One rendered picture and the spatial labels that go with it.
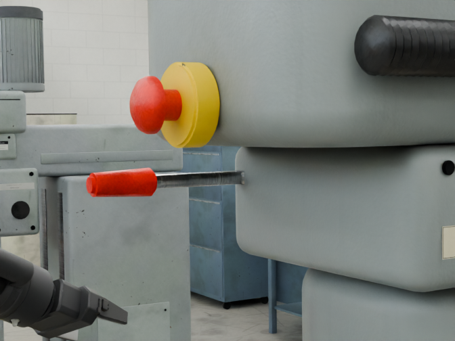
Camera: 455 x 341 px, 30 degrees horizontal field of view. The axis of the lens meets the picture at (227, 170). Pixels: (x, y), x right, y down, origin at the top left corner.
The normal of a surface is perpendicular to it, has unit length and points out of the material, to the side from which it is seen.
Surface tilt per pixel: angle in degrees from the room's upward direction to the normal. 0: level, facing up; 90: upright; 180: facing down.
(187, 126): 90
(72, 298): 70
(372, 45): 90
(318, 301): 90
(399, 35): 74
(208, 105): 94
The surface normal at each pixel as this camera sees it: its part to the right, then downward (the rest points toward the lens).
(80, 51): 0.51, 0.04
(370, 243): -0.86, 0.04
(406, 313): -0.51, -0.07
